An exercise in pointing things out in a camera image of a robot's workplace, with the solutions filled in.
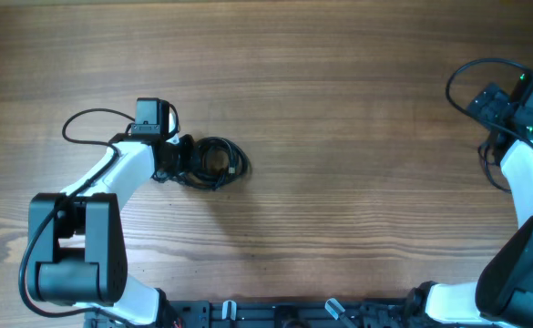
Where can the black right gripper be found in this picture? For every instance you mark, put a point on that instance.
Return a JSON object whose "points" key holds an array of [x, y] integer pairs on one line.
{"points": [[488, 104]]}

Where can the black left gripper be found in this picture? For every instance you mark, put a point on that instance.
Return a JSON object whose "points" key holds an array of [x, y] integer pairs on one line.
{"points": [[188, 144]]}

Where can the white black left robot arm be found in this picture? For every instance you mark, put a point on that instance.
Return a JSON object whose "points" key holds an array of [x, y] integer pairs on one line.
{"points": [[76, 255]]}

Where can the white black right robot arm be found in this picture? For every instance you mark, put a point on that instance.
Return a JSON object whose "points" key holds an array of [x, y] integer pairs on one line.
{"points": [[503, 294]]}

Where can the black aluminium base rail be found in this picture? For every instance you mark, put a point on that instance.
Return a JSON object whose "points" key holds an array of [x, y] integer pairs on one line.
{"points": [[380, 313]]}

